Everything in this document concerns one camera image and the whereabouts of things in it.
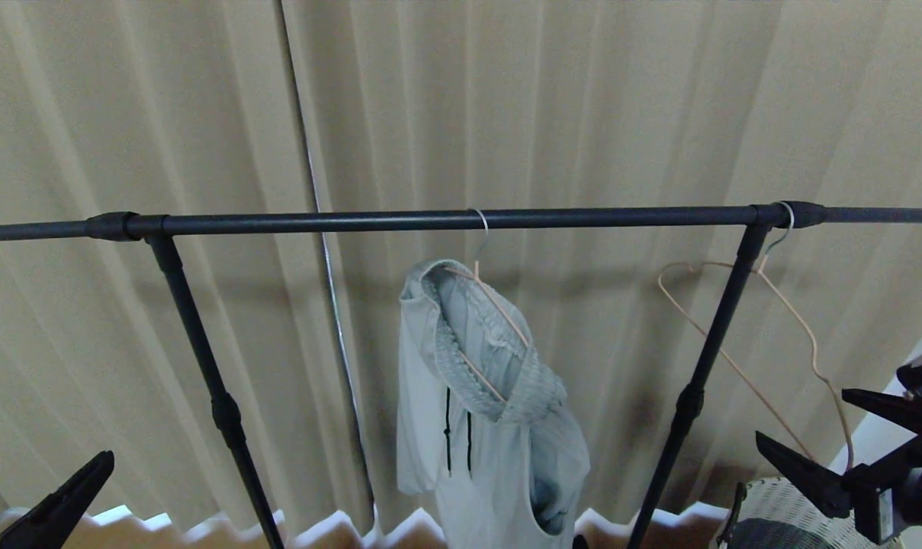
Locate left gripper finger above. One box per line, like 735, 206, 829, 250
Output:
0, 450, 116, 549

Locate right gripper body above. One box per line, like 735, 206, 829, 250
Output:
842, 435, 922, 546

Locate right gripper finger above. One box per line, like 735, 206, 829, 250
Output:
756, 431, 854, 519
842, 389, 922, 435

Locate pale grey shorts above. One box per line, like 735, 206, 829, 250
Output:
396, 259, 591, 549

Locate pink clothes hanger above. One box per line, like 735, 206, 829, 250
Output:
442, 207, 534, 405
657, 202, 856, 470

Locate white laundry basket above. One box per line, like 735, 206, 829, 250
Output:
716, 477, 904, 549

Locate black clothes rack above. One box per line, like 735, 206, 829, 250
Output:
0, 201, 922, 549

